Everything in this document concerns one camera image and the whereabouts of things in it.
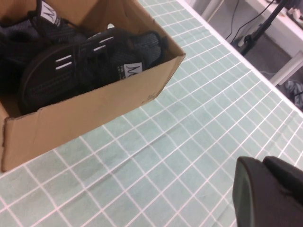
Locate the hanging black cable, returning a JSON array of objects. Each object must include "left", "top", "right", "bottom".
[{"left": 224, "top": 0, "right": 240, "bottom": 41}]

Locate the green checked tablecloth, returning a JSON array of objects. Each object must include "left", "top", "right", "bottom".
[{"left": 0, "top": 0, "right": 303, "bottom": 227}]

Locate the brown cardboard shoe box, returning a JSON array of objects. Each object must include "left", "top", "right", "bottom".
[{"left": 0, "top": 0, "right": 187, "bottom": 173}]

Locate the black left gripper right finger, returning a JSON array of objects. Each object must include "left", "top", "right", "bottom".
[{"left": 263, "top": 155, "right": 303, "bottom": 199}]

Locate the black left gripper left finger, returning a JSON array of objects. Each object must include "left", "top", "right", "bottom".
[{"left": 232, "top": 156, "right": 303, "bottom": 227}]

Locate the white shelf table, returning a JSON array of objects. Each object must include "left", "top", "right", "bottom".
[{"left": 246, "top": 0, "right": 303, "bottom": 86}]

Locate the dark crumpled cloth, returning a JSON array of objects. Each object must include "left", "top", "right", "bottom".
[{"left": 284, "top": 80, "right": 303, "bottom": 107}]

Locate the black mesh sneaker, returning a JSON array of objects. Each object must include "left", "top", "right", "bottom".
[
  {"left": 0, "top": 0, "right": 88, "bottom": 93},
  {"left": 18, "top": 23, "right": 169, "bottom": 115}
]

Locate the black tripod stand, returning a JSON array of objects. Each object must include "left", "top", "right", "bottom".
[{"left": 240, "top": 0, "right": 288, "bottom": 56}]

